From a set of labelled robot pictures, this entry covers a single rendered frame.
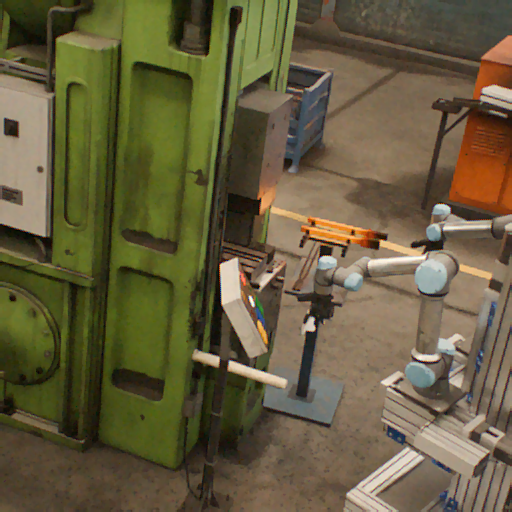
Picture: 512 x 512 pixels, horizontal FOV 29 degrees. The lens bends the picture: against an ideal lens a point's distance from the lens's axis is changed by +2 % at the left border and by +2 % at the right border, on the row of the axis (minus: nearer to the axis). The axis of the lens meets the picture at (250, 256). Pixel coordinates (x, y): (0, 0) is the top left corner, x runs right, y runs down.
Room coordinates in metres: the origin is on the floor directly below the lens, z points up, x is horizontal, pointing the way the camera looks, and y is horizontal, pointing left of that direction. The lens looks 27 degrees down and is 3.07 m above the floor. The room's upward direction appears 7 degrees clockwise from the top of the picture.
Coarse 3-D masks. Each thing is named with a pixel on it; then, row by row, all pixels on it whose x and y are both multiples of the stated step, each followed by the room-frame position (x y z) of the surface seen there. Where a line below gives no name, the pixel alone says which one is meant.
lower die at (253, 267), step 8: (240, 248) 4.13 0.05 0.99; (232, 256) 4.04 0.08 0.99; (240, 256) 4.04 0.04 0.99; (264, 256) 4.07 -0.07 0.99; (240, 264) 3.99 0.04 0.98; (248, 264) 3.98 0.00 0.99; (256, 264) 3.99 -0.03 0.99; (264, 264) 4.08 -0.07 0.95; (248, 272) 3.93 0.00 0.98; (256, 272) 3.98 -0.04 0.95
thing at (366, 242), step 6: (306, 228) 4.42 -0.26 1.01; (312, 228) 4.43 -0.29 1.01; (318, 234) 4.40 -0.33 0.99; (324, 234) 4.40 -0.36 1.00; (330, 234) 4.39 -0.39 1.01; (336, 234) 4.39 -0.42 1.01; (342, 234) 4.40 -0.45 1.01; (342, 240) 4.38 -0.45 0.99; (354, 240) 4.36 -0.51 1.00; (360, 240) 4.36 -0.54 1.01; (366, 240) 4.36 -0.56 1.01; (372, 240) 4.35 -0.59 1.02; (378, 240) 4.36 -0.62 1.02; (366, 246) 4.36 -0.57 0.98; (372, 246) 4.35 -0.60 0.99; (378, 246) 4.35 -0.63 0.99
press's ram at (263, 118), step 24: (240, 96) 4.04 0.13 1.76; (264, 96) 4.08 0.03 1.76; (288, 96) 4.13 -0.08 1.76; (240, 120) 3.91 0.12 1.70; (264, 120) 3.88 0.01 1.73; (288, 120) 4.14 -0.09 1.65; (240, 144) 3.91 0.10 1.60; (264, 144) 3.87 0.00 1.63; (240, 168) 3.90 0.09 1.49; (264, 168) 3.90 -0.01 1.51; (240, 192) 3.90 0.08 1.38; (264, 192) 3.95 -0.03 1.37
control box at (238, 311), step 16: (224, 272) 3.53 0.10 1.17; (240, 272) 3.53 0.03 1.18; (224, 288) 3.40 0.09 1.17; (240, 288) 3.38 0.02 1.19; (224, 304) 3.28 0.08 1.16; (240, 304) 3.29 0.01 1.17; (240, 320) 3.29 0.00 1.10; (256, 320) 3.38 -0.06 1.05; (240, 336) 3.29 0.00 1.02; (256, 336) 3.30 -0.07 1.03; (256, 352) 3.30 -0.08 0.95
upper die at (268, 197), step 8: (272, 192) 4.05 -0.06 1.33; (232, 200) 3.96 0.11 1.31; (240, 200) 3.95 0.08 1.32; (248, 200) 3.94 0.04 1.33; (256, 200) 3.93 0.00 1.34; (264, 200) 3.96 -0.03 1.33; (272, 200) 4.07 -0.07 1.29; (232, 208) 3.96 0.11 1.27; (240, 208) 3.95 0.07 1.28; (248, 208) 3.94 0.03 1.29; (256, 208) 3.93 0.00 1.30; (264, 208) 3.97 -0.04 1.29
